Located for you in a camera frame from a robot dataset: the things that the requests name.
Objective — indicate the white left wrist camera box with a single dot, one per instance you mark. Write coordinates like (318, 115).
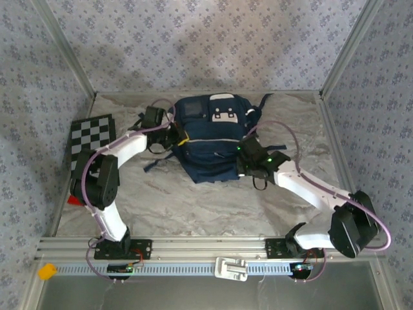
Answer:
(168, 115)

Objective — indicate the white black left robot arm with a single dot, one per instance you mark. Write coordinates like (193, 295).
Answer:
(129, 148)

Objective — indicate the aluminium table side rail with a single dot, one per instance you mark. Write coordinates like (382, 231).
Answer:
(336, 139)

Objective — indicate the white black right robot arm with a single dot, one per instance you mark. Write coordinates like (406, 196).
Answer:
(306, 187)

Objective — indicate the white plastic bracket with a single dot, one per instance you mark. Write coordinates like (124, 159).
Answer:
(230, 268)

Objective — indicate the aluminium frame post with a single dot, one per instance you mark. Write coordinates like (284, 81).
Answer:
(348, 48)
(71, 55)

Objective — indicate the small yellow block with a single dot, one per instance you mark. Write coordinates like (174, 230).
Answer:
(46, 271)

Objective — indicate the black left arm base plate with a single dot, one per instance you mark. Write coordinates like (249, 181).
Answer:
(142, 250)

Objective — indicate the aluminium mounting rail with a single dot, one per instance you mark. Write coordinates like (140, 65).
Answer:
(206, 247)

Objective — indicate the navy blue backpack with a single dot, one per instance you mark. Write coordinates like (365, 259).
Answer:
(209, 145)

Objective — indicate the black grey chessboard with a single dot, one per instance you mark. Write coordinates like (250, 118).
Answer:
(90, 135)

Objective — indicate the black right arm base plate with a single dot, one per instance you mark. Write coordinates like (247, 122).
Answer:
(274, 248)

